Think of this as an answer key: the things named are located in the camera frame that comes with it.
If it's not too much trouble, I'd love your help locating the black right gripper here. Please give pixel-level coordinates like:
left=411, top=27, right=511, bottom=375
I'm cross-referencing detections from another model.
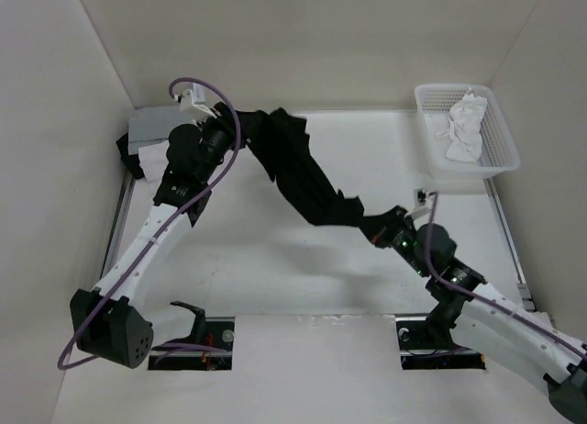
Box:
left=352, top=205, right=430, bottom=277

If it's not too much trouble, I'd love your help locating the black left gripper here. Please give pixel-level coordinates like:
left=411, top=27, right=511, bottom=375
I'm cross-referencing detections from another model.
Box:
left=198, top=103, right=264, bottom=181

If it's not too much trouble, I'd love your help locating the black tank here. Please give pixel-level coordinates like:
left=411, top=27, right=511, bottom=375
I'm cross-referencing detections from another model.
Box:
left=116, top=133, right=145, bottom=180
left=215, top=101, right=400, bottom=246

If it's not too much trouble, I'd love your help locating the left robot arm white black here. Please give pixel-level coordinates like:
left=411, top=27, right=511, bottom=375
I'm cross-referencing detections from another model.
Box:
left=70, top=117, right=239, bottom=368

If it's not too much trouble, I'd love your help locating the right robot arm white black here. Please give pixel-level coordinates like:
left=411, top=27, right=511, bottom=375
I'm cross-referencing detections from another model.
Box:
left=361, top=206, right=586, bottom=423

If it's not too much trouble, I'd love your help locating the white folded tank top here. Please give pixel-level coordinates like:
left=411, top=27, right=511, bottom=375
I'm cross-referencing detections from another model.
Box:
left=138, top=140, right=169, bottom=193

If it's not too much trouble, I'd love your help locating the grey folded tank top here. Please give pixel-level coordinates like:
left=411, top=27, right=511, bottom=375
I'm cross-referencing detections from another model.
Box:
left=127, top=106, right=192, bottom=155

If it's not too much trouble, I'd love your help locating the black folded tank top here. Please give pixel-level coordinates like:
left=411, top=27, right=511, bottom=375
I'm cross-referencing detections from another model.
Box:
left=116, top=133, right=145, bottom=180

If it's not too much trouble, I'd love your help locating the white crumpled tank top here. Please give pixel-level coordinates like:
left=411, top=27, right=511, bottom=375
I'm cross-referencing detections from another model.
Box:
left=436, top=88, right=488, bottom=163

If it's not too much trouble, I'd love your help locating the white plastic laundry basket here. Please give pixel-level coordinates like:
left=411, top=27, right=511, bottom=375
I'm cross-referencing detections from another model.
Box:
left=415, top=84, right=521, bottom=181

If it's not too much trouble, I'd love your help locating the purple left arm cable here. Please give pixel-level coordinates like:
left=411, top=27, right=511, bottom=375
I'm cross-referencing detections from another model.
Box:
left=56, top=77, right=243, bottom=369

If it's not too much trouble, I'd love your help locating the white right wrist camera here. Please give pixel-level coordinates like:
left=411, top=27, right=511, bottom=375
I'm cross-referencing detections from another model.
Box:
left=411, top=188, right=437, bottom=219

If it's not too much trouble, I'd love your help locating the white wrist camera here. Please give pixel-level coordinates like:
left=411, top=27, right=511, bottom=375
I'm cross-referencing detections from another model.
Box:
left=411, top=188, right=437, bottom=219
left=179, top=86, right=214, bottom=116

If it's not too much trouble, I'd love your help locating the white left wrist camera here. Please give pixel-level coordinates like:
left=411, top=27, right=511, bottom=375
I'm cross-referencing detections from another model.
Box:
left=179, top=86, right=214, bottom=116

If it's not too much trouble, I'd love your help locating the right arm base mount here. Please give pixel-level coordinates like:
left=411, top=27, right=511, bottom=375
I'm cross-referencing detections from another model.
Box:
left=395, top=316, right=486, bottom=371

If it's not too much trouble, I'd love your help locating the left aluminium table rail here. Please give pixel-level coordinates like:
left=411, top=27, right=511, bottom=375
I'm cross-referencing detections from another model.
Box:
left=100, top=173, right=135, bottom=277

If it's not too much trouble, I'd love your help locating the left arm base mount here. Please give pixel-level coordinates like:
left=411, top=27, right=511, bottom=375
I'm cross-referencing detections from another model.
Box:
left=148, top=301, right=236, bottom=372

